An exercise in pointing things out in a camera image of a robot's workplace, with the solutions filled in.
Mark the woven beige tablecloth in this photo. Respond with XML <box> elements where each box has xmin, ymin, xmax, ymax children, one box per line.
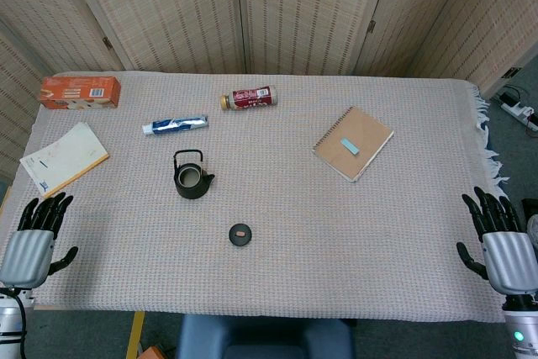
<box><xmin>0</xmin><ymin>71</ymin><xmax>512</xmax><ymax>323</ymax></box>

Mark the orange object on floor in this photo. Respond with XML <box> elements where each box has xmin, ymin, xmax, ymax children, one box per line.
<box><xmin>138</xmin><ymin>345</ymin><xmax>171</xmax><ymax>359</ymax></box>

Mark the blue white toothpaste tube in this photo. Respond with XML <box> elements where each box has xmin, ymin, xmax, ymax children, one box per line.
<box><xmin>141</xmin><ymin>114</ymin><xmax>210</xmax><ymax>137</ymax></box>

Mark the bamboo folding screen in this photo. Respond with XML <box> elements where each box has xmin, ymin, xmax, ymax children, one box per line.
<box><xmin>0</xmin><ymin>0</ymin><xmax>538</xmax><ymax>183</ymax></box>

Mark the black teapot lid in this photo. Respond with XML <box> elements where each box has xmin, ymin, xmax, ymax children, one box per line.
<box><xmin>229</xmin><ymin>223</ymin><xmax>253</xmax><ymax>246</ymax></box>

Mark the brown spiral notebook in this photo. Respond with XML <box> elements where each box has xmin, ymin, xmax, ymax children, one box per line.
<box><xmin>312</xmin><ymin>105</ymin><xmax>395</xmax><ymax>184</ymax></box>

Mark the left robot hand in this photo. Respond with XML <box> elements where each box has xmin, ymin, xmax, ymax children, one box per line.
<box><xmin>0</xmin><ymin>192</ymin><xmax>80</xmax><ymax>288</ymax></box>

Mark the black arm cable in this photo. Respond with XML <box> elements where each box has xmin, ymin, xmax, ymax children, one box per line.
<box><xmin>8</xmin><ymin>287</ymin><xmax>29</xmax><ymax>359</ymax></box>

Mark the white yellow-edged notepad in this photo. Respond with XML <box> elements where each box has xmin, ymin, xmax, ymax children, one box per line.
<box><xmin>19</xmin><ymin>121</ymin><xmax>111</xmax><ymax>199</ymax></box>

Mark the orange cardboard box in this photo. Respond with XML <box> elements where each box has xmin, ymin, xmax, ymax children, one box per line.
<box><xmin>38</xmin><ymin>76</ymin><xmax>122</xmax><ymax>110</ymax></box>

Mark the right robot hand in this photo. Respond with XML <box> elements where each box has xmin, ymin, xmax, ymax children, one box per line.
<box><xmin>456</xmin><ymin>186</ymin><xmax>538</xmax><ymax>296</ymax></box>

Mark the blue chair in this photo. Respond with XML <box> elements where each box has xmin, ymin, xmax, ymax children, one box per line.
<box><xmin>175</xmin><ymin>314</ymin><xmax>355</xmax><ymax>359</ymax></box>

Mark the white power strip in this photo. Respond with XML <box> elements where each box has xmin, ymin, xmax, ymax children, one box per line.
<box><xmin>498</xmin><ymin>96</ymin><xmax>538</xmax><ymax>132</ymax></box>

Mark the red labelled drink bottle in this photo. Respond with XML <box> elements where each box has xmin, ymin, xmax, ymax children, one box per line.
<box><xmin>219</xmin><ymin>85</ymin><xmax>278</xmax><ymax>112</ymax></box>

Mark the black cast iron teapot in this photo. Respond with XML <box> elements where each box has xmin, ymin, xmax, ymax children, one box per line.
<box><xmin>172</xmin><ymin>149</ymin><xmax>216</xmax><ymax>200</ymax></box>

